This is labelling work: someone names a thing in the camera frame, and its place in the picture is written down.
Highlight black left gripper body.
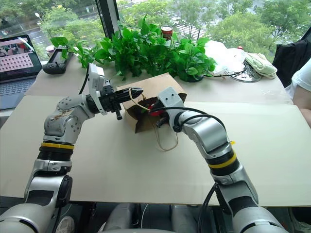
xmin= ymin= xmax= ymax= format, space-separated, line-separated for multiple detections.
xmin=98 ymin=79 xmax=123 ymax=121

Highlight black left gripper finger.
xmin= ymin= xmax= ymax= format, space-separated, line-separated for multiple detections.
xmin=113 ymin=87 xmax=144 ymax=99
xmin=115 ymin=95 xmax=142 ymax=104

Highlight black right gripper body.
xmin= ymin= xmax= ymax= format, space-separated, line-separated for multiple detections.
xmin=152 ymin=100 xmax=174 ymax=129

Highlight red and green plush toy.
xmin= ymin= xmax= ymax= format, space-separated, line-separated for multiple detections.
xmin=141 ymin=102 xmax=167 ymax=118

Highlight brown paper bag twine handles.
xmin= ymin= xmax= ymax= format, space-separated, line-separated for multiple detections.
xmin=116 ymin=72 xmax=188 ymax=152

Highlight white plastic bag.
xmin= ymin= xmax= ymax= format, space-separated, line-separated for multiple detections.
xmin=203 ymin=39 xmax=247 ymax=76

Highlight green leafy pothos plant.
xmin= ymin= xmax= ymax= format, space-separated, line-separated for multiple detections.
xmin=50 ymin=14 xmax=182 ymax=81

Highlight black handheld controller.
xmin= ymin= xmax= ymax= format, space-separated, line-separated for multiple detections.
xmin=42 ymin=48 xmax=74 ymax=75

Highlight red tin can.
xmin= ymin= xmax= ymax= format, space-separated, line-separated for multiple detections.
xmin=160 ymin=25 xmax=174 ymax=41

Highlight green plant in dark pot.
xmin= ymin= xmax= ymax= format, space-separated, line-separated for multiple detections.
xmin=173 ymin=36 xmax=217 ymax=83

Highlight white and pink cup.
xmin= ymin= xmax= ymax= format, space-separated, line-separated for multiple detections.
xmin=45 ymin=45 xmax=56 ymax=59

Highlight grey open laptop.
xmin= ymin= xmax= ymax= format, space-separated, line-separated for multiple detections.
xmin=0 ymin=34 xmax=43 ymax=111

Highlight grey rounded robot leg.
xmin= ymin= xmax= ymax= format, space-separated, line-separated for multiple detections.
xmin=170 ymin=204 xmax=203 ymax=233
xmin=98 ymin=203 xmax=142 ymax=233

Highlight pale green folded cloth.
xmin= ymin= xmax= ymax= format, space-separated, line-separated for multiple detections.
xmin=243 ymin=52 xmax=278 ymax=80

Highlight grey sneaker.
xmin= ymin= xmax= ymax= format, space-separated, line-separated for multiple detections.
xmin=55 ymin=215 xmax=75 ymax=233

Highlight person in white shirt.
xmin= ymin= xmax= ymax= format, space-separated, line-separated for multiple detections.
xmin=285 ymin=65 xmax=311 ymax=128

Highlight black jacket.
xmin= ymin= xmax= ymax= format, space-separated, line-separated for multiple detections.
xmin=272 ymin=32 xmax=311 ymax=88

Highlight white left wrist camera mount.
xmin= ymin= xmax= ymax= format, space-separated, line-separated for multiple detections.
xmin=87 ymin=63 xmax=107 ymax=115

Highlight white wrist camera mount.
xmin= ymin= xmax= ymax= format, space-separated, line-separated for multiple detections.
xmin=157 ymin=86 xmax=186 ymax=111
xmin=87 ymin=63 xmax=107 ymax=115

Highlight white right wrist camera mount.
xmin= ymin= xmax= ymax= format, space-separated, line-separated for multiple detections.
xmin=157 ymin=86 xmax=186 ymax=111

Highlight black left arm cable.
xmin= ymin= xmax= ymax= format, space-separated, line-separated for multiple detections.
xmin=78 ymin=69 xmax=90 ymax=96

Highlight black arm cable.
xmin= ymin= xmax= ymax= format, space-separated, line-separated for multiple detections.
xmin=166 ymin=107 xmax=221 ymax=233
xmin=78 ymin=69 xmax=90 ymax=96

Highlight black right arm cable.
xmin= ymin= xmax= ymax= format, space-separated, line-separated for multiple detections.
xmin=166 ymin=107 xmax=221 ymax=233

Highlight black window frame post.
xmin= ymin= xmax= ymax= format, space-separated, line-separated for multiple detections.
xmin=95 ymin=0 xmax=120 ymax=39

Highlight thin white cable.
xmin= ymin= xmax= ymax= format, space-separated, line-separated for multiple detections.
xmin=141 ymin=203 xmax=149 ymax=230

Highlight round metal wire rack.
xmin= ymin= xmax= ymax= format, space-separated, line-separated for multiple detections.
xmin=227 ymin=60 xmax=263 ymax=83

